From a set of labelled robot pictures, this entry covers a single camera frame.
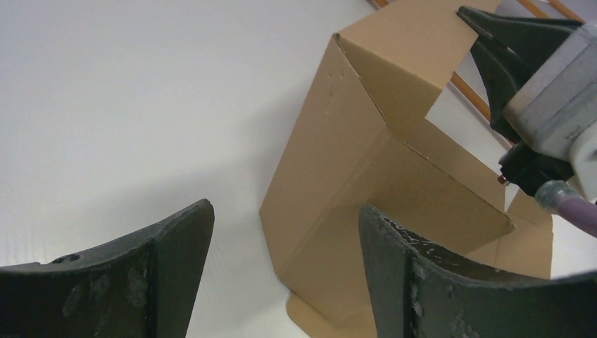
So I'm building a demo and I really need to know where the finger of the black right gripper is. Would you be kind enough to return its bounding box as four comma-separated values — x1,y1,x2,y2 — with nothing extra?
456,6,583,142

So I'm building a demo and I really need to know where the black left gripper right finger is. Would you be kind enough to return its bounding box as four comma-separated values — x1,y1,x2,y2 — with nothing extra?
358,205,596,337

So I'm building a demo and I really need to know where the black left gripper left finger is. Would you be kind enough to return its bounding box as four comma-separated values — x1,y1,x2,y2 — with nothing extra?
1,199,215,337

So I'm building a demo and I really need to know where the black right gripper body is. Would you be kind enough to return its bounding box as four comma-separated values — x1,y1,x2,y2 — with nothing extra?
498,142,574,197

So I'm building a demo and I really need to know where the brown cardboard box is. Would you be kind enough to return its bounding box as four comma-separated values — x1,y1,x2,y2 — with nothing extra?
259,1,553,337

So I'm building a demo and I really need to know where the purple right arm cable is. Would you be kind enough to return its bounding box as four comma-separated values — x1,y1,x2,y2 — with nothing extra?
534,180,597,239

